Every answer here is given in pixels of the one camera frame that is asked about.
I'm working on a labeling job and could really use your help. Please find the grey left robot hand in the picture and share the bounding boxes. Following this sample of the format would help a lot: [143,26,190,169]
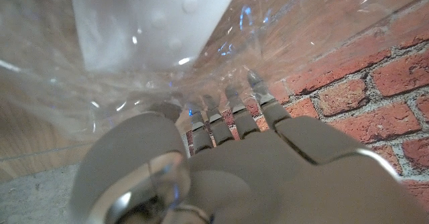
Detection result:
[68,70,429,224]

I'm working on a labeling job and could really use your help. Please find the clear cellophane sheet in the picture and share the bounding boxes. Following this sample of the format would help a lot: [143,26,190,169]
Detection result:
[0,0,429,144]

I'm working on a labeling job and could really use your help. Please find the red brick print backdrop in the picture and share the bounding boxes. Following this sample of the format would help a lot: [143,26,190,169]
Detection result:
[186,0,429,215]

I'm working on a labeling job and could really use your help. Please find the small white block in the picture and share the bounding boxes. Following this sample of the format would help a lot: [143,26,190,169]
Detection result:
[68,0,241,73]

